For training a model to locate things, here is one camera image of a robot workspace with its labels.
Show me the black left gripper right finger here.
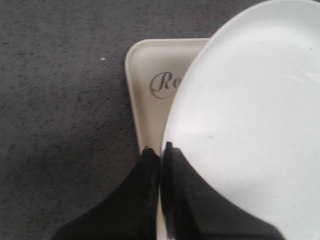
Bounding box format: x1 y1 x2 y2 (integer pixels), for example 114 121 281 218
161 142 280 240

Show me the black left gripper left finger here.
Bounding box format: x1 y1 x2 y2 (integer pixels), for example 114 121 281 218
52 148 160 240

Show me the white round plate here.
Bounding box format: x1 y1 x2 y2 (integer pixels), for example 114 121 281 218
163 0 320 240

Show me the beige rabbit serving tray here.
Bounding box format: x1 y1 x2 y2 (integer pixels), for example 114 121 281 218
124 38 210 240

